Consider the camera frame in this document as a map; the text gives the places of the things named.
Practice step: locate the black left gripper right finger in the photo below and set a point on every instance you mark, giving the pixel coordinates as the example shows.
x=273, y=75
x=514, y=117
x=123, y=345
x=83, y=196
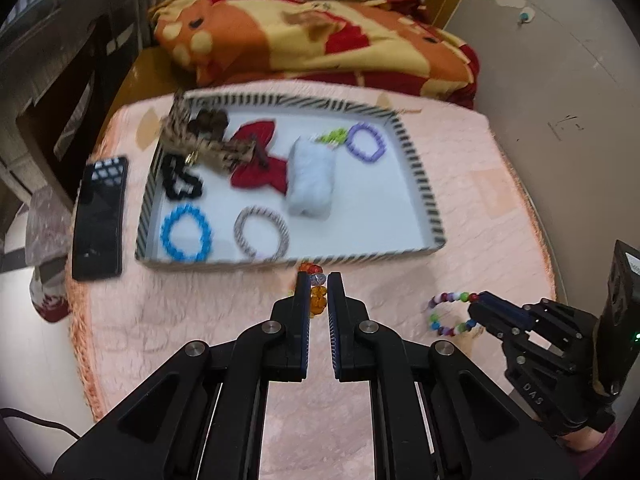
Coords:
x=349, y=358

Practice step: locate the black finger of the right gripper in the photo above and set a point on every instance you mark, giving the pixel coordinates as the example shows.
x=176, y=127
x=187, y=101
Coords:
x=500, y=318

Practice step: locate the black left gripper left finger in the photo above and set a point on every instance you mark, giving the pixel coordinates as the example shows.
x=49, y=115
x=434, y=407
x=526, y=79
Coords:
x=288, y=357

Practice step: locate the light blue fluffy pouch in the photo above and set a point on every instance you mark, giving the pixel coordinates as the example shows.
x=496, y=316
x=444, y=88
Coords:
x=311, y=175

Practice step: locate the red bow hair clip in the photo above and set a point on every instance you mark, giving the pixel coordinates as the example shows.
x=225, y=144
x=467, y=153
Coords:
x=263, y=169

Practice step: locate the black scrunchie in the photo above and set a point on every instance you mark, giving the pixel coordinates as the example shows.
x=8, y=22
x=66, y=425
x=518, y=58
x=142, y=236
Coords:
x=178, y=183

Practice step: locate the brown scrunchie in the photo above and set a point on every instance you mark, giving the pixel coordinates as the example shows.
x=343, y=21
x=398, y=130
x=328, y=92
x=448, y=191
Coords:
x=209, y=124

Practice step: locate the leopard print bow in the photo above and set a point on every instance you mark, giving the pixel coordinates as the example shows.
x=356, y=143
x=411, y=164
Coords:
x=222, y=156

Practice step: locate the purple sleeve forearm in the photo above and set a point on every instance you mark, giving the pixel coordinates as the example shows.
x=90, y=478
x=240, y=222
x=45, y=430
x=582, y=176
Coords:
x=584, y=462

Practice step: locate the striped jewelry tray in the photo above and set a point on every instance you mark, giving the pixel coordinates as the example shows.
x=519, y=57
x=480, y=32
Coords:
x=355, y=189

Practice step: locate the person's right hand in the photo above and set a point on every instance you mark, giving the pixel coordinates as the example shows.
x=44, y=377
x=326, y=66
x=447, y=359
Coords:
x=585, y=440

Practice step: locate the black smartphone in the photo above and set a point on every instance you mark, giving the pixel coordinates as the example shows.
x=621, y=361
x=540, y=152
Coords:
x=97, y=241

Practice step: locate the red white cloth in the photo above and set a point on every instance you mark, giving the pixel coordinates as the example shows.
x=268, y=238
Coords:
x=47, y=291

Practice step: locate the grey speckled stool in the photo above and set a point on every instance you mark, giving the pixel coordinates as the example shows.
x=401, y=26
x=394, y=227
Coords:
x=48, y=228

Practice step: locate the dark wooden chair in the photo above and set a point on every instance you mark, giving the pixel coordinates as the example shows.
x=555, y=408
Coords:
x=94, y=73

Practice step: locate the orange yellow red blanket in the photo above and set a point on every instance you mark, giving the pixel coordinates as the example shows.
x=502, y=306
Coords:
x=379, y=44

